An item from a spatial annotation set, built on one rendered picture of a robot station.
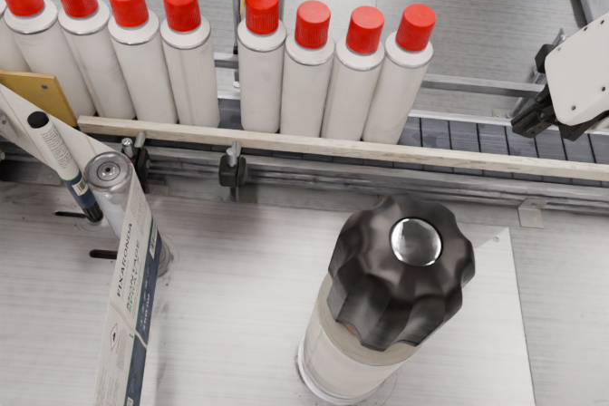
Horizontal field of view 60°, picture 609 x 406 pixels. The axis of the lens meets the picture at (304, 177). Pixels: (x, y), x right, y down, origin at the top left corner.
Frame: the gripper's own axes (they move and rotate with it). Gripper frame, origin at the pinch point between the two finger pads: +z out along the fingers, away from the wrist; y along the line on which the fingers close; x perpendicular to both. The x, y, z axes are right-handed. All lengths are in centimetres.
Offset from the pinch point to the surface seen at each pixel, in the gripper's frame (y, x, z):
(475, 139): -1.3, -2.2, 7.4
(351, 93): 3.1, -23.4, 2.4
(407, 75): 2.1, -19.1, -1.9
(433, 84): -3.2, -11.9, 2.9
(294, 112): 3.0, -27.4, 8.5
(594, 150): -1.2, 12.9, 2.0
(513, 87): -3.4, -3.1, -0.9
